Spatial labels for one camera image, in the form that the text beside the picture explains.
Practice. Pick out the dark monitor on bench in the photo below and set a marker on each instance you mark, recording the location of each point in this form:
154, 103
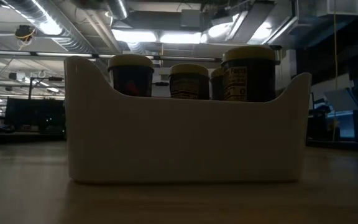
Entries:
33, 113

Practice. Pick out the white ceiling air unit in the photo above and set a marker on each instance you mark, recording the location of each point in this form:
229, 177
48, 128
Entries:
337, 7

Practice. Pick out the rectangular silver air duct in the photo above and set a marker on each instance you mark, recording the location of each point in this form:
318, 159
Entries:
250, 21

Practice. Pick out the long horizontal silver pipe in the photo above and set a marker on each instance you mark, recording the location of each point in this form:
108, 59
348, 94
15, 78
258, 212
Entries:
182, 58

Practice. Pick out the narrow round silver duct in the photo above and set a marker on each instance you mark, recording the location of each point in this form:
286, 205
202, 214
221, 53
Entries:
117, 7

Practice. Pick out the small black clamp bar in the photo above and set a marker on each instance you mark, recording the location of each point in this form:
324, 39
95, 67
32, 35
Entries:
162, 84

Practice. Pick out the black office chair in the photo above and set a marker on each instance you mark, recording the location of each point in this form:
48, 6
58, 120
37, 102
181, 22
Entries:
319, 124

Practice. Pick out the white tilted panel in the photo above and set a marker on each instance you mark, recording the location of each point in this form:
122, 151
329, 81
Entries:
340, 99

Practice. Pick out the glass window dark frame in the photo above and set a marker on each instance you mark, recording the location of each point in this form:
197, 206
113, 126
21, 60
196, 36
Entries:
346, 124

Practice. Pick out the bright ceiling light panel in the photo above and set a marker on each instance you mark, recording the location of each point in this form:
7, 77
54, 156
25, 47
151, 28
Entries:
179, 38
134, 35

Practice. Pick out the yellow-lid brown spice jar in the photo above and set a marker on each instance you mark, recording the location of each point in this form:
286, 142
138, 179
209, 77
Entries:
188, 84
131, 79
253, 77
217, 85

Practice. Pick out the grey ceiling junction box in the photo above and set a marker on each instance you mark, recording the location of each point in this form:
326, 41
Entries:
190, 18

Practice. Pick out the round silver air duct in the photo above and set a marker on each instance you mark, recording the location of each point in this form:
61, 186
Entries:
26, 6

